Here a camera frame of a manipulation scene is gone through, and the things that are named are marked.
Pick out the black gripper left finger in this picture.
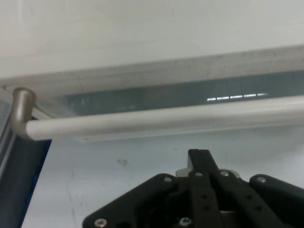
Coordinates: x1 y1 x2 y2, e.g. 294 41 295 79
82 149 222 228

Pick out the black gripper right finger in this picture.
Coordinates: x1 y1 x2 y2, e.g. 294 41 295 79
198 149 304 228

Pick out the white bar door handle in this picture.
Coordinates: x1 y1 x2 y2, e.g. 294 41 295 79
0 45 304 145

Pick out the cream toaster oven body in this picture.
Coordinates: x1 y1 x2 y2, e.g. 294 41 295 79
0 0 304 83

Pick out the aluminium rail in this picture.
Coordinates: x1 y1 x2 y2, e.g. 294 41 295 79
0 94 52 228

